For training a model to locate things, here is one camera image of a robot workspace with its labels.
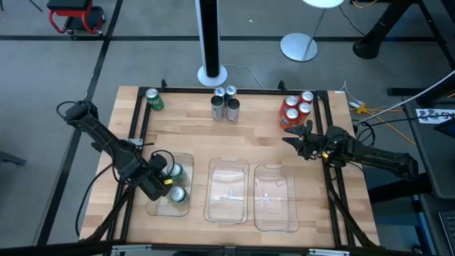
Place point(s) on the black front crossbar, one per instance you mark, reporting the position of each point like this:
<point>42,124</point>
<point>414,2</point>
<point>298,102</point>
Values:
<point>71,249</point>

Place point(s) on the white power adapter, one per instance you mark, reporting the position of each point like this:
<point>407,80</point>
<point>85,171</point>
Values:
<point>353,104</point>

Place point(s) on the black curved desk leg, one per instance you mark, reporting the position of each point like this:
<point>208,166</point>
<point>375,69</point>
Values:
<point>369,44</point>

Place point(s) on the black and white tower fan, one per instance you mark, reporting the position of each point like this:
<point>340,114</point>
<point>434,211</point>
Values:
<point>209,35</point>

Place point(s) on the silver mounting plate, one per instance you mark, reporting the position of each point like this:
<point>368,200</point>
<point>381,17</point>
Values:
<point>135,142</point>

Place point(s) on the thin black desk foot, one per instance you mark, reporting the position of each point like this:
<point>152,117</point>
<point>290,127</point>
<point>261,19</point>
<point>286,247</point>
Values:
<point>405,91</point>

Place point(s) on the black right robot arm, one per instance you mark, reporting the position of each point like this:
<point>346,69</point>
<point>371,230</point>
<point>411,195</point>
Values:
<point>384,161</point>

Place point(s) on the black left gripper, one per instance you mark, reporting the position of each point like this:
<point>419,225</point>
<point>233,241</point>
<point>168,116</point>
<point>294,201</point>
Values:
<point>154,186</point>

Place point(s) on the black diagonal desk bar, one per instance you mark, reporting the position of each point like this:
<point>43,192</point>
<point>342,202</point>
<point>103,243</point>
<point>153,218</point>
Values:
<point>437,28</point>

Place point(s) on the white printed paper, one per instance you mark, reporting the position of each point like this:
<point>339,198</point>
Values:
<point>426,119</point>

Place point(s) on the red rolling stool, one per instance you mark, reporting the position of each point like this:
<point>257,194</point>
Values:
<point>71,5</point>

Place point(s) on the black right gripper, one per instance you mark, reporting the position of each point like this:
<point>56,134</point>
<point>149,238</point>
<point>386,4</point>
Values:
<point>313,146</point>

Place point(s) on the clear plastic bin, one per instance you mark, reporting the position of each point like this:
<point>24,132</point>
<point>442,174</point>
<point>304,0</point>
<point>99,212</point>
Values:
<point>275,209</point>
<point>167,210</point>
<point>227,202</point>

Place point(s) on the wide black desk foot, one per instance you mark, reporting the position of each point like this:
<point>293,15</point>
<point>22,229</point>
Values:
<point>398,188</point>

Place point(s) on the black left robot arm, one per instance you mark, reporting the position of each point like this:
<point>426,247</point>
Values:
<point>106,142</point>

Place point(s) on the round grey lamp base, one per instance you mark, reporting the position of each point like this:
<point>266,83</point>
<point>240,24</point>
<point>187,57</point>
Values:
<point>298,48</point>

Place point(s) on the black keyboard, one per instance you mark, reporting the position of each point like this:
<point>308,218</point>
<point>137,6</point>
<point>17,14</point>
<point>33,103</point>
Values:
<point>449,231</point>

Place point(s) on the black aluminium table frame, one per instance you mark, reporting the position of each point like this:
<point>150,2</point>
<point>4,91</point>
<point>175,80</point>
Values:
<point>249,91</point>

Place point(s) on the grey furniture foot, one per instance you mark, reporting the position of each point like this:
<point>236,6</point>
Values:
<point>12,159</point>

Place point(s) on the dark grey desk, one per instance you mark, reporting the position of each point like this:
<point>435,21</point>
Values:
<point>437,160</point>

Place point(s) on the grey metal bracket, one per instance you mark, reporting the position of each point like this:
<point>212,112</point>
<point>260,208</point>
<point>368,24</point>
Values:
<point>131,250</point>
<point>328,252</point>

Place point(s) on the slim can with black top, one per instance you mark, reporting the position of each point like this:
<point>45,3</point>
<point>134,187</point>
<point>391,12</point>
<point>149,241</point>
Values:
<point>217,105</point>
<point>233,108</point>

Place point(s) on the blue metal frame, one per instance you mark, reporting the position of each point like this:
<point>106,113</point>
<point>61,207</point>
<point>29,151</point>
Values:
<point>423,220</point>

